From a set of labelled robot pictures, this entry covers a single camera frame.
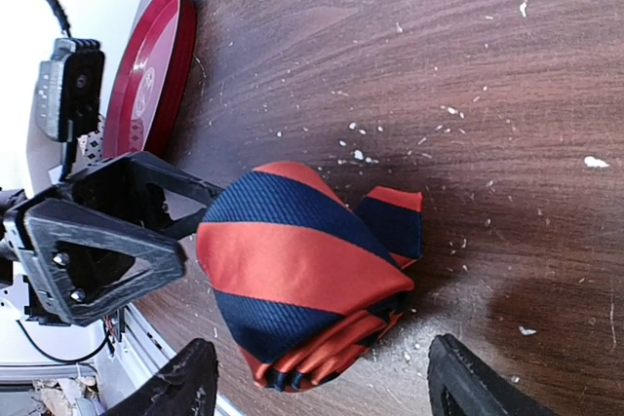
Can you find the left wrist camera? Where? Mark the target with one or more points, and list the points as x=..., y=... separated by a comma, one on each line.
x=67, y=92

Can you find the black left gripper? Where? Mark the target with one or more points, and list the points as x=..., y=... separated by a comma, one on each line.
x=83, y=263

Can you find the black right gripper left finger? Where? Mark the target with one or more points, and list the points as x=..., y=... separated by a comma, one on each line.
x=186, y=385

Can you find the orange navy striped tie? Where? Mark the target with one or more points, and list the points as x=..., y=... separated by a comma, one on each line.
x=305, y=284

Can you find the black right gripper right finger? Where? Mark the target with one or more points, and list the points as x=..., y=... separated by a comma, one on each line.
x=460, y=383

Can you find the red round tray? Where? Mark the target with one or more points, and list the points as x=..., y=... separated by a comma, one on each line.
x=151, y=80

